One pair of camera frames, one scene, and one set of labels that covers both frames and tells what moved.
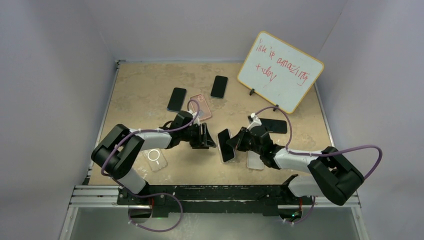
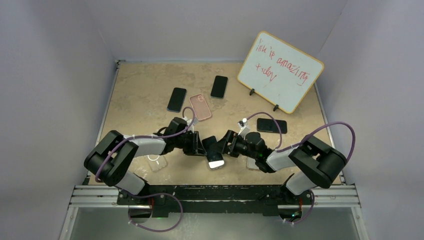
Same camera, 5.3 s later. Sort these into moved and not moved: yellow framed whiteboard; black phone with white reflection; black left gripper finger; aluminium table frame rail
Moved: black phone with white reflection; black left gripper finger
Not moved: aluminium table frame rail; yellow framed whiteboard
